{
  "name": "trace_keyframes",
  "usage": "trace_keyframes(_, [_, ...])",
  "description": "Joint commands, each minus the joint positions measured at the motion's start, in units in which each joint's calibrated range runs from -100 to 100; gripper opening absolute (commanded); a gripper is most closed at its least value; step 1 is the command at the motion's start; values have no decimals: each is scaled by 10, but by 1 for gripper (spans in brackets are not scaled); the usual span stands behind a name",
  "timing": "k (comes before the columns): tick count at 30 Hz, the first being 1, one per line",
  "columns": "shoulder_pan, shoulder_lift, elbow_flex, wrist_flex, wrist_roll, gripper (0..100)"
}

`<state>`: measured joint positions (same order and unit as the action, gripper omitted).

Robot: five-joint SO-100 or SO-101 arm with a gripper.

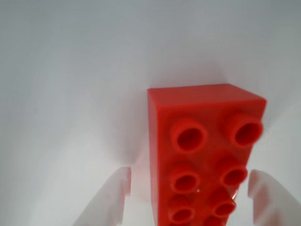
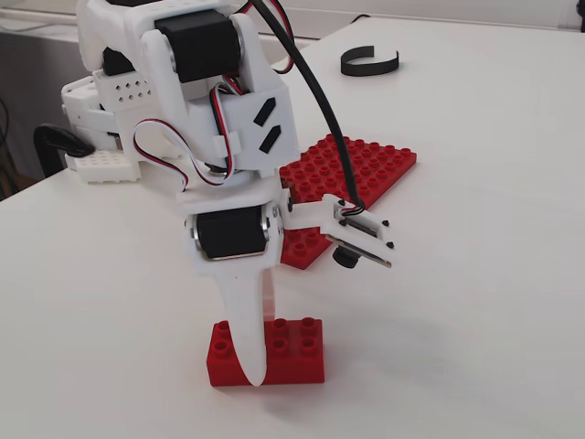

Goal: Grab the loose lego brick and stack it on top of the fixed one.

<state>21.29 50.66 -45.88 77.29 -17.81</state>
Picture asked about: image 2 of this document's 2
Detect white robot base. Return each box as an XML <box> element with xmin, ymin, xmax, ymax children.
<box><xmin>61</xmin><ymin>68</ymin><xmax>154</xmax><ymax>185</ymax></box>

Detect red lego baseplate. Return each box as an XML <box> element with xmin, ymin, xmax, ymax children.
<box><xmin>278</xmin><ymin>134</ymin><xmax>420</xmax><ymax>272</ymax></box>

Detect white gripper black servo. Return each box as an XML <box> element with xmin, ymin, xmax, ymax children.
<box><xmin>175</xmin><ymin>176</ymin><xmax>293</xmax><ymax>389</ymax></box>

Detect black table clamp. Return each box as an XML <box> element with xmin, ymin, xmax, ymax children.
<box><xmin>34</xmin><ymin>123</ymin><xmax>96</xmax><ymax>177</ymax></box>

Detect white mounted wrist camera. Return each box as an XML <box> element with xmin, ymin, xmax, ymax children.
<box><xmin>285</xmin><ymin>194</ymin><xmax>397</xmax><ymax>271</ymax></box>

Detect white red black servo wire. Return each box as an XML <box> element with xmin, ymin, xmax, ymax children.
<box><xmin>237</xmin><ymin>0</ymin><xmax>296</xmax><ymax>75</ymax></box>
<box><xmin>132</xmin><ymin>119</ymin><xmax>239</xmax><ymax>187</ymax></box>

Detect thick black camera cable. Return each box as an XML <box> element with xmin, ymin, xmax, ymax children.
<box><xmin>253</xmin><ymin>0</ymin><xmax>367</xmax><ymax>212</ymax></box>

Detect red lego brick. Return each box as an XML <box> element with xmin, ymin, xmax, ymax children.
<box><xmin>206</xmin><ymin>318</ymin><xmax>326</xmax><ymax>389</ymax></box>

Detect black curved plastic strip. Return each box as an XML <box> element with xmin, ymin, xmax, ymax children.
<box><xmin>340</xmin><ymin>44</ymin><xmax>400</xmax><ymax>77</ymax></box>

